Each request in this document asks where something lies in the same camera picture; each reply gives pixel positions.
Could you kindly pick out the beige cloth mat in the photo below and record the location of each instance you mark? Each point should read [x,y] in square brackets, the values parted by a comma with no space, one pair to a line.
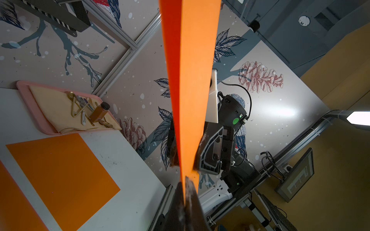
[56,107]

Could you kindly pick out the small amber bottle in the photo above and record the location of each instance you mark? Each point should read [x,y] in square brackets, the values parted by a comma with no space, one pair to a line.
[99,112]

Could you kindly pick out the pink tray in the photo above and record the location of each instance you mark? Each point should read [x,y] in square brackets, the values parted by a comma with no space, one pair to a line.
[43,124]

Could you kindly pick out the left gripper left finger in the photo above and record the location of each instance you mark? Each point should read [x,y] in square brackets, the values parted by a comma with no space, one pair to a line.
[175,219]

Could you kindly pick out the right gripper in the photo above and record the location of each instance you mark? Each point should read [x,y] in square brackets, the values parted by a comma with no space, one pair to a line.
[214,151]

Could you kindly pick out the orange paper sheet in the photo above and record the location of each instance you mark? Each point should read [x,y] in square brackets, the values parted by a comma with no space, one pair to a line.
[17,214]
[67,176]
[189,31]

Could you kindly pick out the black computer monitor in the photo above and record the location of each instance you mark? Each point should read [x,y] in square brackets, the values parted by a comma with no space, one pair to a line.
[297,177]

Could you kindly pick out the black wire wall basket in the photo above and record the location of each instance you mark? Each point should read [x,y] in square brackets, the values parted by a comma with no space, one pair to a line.
[68,16]

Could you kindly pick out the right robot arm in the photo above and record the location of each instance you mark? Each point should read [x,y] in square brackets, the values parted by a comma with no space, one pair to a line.
[242,175]

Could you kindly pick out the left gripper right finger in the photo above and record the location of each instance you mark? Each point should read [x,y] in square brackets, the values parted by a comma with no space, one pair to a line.
[194,217]

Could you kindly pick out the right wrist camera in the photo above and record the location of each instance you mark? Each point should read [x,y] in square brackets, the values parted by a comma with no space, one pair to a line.
[212,106]

